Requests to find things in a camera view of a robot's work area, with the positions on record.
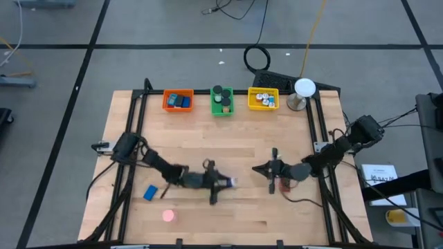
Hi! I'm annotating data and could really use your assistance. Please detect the yellow cable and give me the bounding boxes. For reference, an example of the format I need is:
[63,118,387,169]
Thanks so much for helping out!
[299,0,327,79]

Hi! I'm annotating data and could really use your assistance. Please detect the white floor cable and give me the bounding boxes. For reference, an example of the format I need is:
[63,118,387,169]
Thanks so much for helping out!
[0,0,24,68]

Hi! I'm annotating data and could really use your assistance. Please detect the grey floor bar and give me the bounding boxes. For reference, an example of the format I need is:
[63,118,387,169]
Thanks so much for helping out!
[0,75,37,89]

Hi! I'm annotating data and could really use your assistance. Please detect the black metal table frame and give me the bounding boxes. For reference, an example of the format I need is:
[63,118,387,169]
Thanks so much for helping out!
[78,77,373,249]

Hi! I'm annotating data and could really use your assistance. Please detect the yellow plastic basket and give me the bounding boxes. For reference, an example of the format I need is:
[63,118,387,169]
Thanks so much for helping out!
[247,86,280,111]

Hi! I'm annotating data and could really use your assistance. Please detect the grey floor plate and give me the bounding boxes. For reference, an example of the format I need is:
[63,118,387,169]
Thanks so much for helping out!
[13,0,77,10]

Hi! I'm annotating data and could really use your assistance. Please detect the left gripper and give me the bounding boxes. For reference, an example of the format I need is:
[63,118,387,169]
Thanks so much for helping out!
[179,158,234,205]

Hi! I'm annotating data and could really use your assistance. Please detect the yellow plastic container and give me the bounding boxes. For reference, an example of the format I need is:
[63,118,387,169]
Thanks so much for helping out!
[385,208,422,228]

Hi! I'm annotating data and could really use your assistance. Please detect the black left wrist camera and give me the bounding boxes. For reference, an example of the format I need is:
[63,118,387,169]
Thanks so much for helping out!
[183,172,205,190]

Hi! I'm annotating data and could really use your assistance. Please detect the white paper booklet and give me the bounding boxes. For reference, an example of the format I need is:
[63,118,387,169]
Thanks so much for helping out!
[359,164,409,208]

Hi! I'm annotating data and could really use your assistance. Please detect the grey equipment cabinet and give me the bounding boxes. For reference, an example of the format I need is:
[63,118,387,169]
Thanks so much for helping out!
[413,188,443,249]
[415,92,443,194]

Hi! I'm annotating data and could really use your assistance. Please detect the white mushroom table lamp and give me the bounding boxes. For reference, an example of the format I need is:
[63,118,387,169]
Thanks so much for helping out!
[287,77,317,112]

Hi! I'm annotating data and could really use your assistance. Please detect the black coiled floor cable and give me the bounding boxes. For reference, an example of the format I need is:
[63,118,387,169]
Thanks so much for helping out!
[243,0,271,73]

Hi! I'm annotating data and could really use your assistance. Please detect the black metal beam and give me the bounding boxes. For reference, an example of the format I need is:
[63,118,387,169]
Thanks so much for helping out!
[361,169,432,202]

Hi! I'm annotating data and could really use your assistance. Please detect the pink hourglass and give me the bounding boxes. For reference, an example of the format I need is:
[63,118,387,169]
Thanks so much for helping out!
[161,209,179,223]

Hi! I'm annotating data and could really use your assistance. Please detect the orange plastic basket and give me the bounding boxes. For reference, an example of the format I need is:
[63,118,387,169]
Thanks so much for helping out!
[162,89,195,113]

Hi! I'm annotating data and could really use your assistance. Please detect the black perforated panel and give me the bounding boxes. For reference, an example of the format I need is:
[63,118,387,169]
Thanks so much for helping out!
[251,68,342,96]

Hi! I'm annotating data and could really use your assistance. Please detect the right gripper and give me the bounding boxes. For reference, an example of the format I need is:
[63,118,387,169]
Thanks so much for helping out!
[251,147,295,194]

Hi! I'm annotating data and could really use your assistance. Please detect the green plastic basket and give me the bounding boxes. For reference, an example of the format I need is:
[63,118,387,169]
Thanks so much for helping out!
[210,86,235,118]

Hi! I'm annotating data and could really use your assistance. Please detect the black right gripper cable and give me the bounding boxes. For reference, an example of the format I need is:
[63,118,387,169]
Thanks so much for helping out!
[279,179,325,208]

